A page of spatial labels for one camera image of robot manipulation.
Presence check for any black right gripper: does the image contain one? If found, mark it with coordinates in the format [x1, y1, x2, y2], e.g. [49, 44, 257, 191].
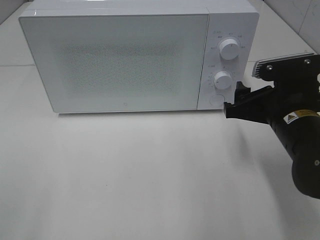
[223, 79, 320, 125]

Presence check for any round door release button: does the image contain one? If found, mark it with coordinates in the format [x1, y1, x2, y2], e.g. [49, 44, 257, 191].
[209, 94, 225, 109]

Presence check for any white dial knob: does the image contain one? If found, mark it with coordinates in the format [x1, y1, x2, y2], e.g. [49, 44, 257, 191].
[218, 37, 241, 61]
[213, 71, 232, 90]

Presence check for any white microwave door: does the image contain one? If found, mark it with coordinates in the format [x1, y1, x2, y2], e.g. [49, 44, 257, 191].
[19, 14, 209, 114]

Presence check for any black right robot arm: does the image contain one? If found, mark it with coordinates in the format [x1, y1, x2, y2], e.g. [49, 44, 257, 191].
[224, 82, 320, 199]

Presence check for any white microwave oven body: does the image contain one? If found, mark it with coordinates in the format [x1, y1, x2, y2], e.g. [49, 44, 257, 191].
[18, 0, 260, 111]

